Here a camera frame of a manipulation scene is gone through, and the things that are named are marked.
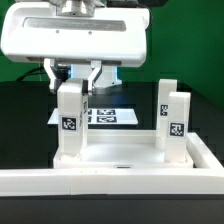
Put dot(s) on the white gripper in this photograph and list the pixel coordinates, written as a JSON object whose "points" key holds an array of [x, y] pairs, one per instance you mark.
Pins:
{"points": [[33, 32]]}

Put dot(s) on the white desk top tray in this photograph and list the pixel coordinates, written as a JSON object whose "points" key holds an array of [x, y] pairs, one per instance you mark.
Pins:
{"points": [[111, 148]]}

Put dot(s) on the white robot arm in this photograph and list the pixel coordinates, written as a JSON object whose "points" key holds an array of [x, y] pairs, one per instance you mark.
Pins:
{"points": [[79, 8]]}

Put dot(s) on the fiducial marker sheet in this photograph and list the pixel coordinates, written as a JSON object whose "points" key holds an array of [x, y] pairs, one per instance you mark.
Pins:
{"points": [[111, 116]]}

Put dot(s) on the white L-shaped fence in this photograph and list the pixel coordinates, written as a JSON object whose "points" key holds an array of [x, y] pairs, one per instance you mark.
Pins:
{"points": [[205, 177]]}

